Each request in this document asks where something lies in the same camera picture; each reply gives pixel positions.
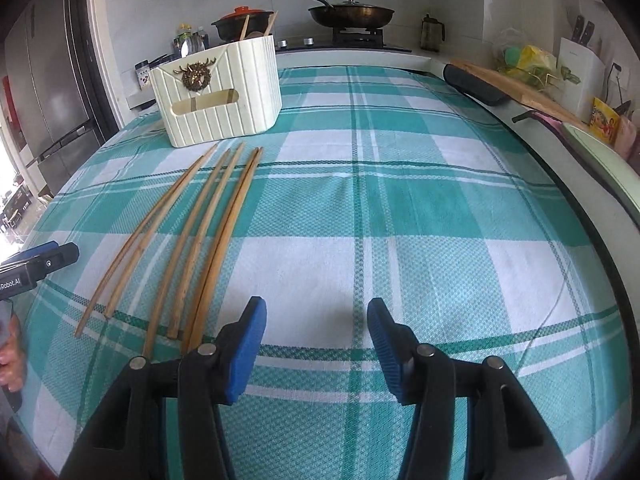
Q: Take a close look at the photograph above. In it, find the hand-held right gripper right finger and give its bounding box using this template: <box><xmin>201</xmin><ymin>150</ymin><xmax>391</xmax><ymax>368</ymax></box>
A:
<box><xmin>366</xmin><ymin>297</ymin><xmax>576</xmax><ymax>480</ymax></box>

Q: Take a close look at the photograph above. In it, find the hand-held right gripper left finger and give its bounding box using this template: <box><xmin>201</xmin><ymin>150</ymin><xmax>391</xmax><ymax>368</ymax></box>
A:
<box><xmin>60</xmin><ymin>296</ymin><xmax>268</xmax><ymax>480</ymax></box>

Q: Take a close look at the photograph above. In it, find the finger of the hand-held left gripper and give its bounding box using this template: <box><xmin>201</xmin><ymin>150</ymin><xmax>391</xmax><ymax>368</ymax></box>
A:
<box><xmin>27</xmin><ymin>243</ymin><xmax>81</xmax><ymax>276</ymax></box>
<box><xmin>0</xmin><ymin>241</ymin><xmax>60</xmax><ymax>266</ymax></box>

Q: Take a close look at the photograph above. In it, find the cream ribbed utensil holder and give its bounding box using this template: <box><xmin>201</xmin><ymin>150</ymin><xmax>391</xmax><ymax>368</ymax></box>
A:
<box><xmin>150</xmin><ymin>35</ymin><xmax>283</xmax><ymax>148</ymax></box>

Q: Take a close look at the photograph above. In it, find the person's left hand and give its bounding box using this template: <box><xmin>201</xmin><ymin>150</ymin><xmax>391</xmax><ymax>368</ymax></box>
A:
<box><xmin>0</xmin><ymin>305</ymin><xmax>28</xmax><ymax>393</ymax></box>

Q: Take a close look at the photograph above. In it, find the teal checked tablecloth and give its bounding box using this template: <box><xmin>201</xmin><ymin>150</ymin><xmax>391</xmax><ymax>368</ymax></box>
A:
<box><xmin>10</xmin><ymin>62</ymin><xmax>636</xmax><ymax>480</ymax></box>

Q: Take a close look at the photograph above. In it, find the grey refrigerator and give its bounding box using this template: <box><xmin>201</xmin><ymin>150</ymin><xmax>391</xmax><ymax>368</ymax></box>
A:
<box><xmin>0</xmin><ymin>0</ymin><xmax>108</xmax><ymax>196</ymax></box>

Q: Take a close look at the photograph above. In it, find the black rolled mat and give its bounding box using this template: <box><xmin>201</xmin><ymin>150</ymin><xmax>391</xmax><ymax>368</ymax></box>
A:
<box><xmin>442</xmin><ymin>63</ymin><xmax>508</xmax><ymax>107</ymax></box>

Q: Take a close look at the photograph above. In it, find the green cutting board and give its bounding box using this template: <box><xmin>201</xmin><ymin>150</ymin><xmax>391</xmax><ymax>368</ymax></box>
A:
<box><xmin>560</xmin><ymin>122</ymin><xmax>640</xmax><ymax>241</ymax></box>

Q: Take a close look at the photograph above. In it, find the black clay pot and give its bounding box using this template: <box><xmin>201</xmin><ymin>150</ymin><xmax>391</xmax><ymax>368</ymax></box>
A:
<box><xmin>211</xmin><ymin>15</ymin><xmax>276</xmax><ymax>43</ymax></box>

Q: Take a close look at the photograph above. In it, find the wooden cutting board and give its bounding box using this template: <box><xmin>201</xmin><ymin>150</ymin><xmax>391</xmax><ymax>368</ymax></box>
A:
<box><xmin>450</xmin><ymin>60</ymin><xmax>591</xmax><ymax>126</ymax></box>

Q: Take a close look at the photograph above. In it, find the red pot lid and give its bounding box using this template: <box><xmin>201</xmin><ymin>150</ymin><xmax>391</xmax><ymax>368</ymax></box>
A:
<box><xmin>220</xmin><ymin>6</ymin><xmax>273</xmax><ymax>22</ymax></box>

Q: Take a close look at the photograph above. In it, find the black gas stove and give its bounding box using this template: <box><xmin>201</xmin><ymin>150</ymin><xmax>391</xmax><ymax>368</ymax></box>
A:
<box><xmin>275</xmin><ymin>27</ymin><xmax>413</xmax><ymax>53</ymax></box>

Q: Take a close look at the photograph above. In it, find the yellow packet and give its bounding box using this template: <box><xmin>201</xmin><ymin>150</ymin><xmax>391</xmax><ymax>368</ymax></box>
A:
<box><xmin>591</xmin><ymin>97</ymin><xmax>621</xmax><ymax>146</ymax></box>

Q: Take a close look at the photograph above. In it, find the glass pitcher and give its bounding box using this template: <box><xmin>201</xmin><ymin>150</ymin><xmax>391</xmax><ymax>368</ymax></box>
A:
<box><xmin>420</xmin><ymin>14</ymin><xmax>446</xmax><ymax>53</ymax></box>

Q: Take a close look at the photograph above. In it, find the plastic bag of produce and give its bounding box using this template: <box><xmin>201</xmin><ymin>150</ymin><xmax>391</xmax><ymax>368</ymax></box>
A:
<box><xmin>492</xmin><ymin>27</ymin><xmax>558</xmax><ymax>86</ymax></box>

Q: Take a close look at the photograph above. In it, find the white knife block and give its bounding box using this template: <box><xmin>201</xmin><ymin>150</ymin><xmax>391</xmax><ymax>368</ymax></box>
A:
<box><xmin>555</xmin><ymin>37</ymin><xmax>606</xmax><ymax>121</ymax></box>

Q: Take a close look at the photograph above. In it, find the dark wok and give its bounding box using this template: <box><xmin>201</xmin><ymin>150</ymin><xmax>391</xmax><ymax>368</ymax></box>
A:
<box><xmin>292</xmin><ymin>0</ymin><xmax>396</xmax><ymax>30</ymax></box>

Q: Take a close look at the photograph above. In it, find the glass wok lid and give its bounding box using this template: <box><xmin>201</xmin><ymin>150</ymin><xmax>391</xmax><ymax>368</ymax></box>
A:
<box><xmin>320</xmin><ymin>0</ymin><xmax>388</xmax><ymax>12</ymax></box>

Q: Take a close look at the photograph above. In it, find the pink handled utensil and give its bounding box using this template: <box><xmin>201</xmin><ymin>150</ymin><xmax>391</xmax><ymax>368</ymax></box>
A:
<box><xmin>512</xmin><ymin>110</ymin><xmax>566</xmax><ymax>134</ymax></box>

